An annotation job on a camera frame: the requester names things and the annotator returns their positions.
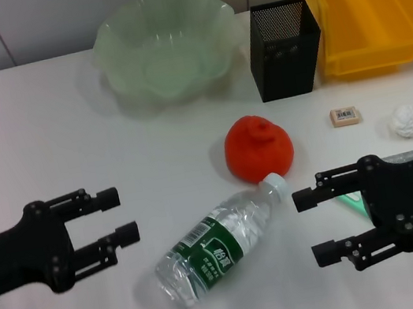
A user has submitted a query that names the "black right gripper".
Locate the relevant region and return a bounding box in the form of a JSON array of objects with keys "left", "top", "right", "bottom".
[{"left": 287, "top": 147, "right": 413, "bottom": 281}]

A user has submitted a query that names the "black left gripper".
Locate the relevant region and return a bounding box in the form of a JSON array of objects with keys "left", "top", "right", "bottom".
[{"left": 0, "top": 180, "right": 148, "bottom": 304}]

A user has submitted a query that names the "orange fruit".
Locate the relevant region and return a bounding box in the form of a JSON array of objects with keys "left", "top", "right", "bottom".
[{"left": 218, "top": 107, "right": 300, "bottom": 189}]

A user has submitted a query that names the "clear plastic water bottle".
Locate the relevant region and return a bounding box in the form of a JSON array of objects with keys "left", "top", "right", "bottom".
[{"left": 140, "top": 170, "right": 310, "bottom": 309}]

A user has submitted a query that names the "white paper ball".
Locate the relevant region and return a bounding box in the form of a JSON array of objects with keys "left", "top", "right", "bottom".
[{"left": 385, "top": 103, "right": 413, "bottom": 142}]

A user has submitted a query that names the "mint green pen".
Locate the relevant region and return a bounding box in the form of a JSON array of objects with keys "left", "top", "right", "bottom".
[{"left": 335, "top": 181, "right": 413, "bottom": 269}]

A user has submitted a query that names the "small beige eraser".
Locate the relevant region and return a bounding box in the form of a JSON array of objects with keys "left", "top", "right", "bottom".
[{"left": 329, "top": 104, "right": 366, "bottom": 130}]

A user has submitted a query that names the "black mesh pen holder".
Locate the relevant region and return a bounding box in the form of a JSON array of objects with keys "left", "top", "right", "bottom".
[{"left": 239, "top": 0, "right": 332, "bottom": 105}]

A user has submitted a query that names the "green glass fruit bowl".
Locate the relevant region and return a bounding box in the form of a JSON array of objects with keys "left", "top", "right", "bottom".
[{"left": 84, "top": 0, "right": 254, "bottom": 116}]

